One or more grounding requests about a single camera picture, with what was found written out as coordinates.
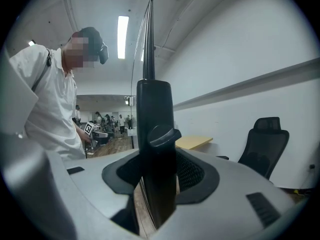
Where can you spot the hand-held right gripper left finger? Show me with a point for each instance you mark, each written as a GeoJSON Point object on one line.
{"type": "Point", "coordinates": [95, 181]}

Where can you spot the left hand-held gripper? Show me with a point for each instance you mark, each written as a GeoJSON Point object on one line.
{"type": "Point", "coordinates": [92, 130]}

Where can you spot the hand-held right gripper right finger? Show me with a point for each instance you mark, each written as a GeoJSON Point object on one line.
{"type": "Point", "coordinates": [225, 209]}

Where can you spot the black whiteboard stand post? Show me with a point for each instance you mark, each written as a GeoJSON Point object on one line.
{"type": "Point", "coordinates": [155, 109]}

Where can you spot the person's left forearm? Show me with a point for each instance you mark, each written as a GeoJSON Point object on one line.
{"type": "Point", "coordinates": [81, 134]}

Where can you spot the person's white shirt torso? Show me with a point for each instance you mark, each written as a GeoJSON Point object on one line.
{"type": "Point", "coordinates": [53, 104]}

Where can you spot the yellow wooden desk top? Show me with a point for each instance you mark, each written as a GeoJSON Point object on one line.
{"type": "Point", "coordinates": [193, 142]}

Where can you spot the black mesh office chair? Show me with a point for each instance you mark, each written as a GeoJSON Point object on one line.
{"type": "Point", "coordinates": [265, 146]}

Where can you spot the person's head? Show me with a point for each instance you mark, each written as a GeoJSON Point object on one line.
{"type": "Point", "coordinates": [82, 49]}

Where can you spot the long ceiling light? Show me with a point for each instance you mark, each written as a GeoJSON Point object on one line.
{"type": "Point", "coordinates": [122, 37]}

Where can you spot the small ceiling light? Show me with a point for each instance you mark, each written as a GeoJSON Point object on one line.
{"type": "Point", "coordinates": [31, 43]}

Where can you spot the black head-worn camera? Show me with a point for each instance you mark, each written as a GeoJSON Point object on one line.
{"type": "Point", "coordinates": [103, 54]}

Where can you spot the black wall socket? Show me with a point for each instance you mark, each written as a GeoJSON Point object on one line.
{"type": "Point", "coordinates": [312, 166]}

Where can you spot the grey wall rail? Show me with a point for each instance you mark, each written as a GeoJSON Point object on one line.
{"type": "Point", "coordinates": [250, 84]}

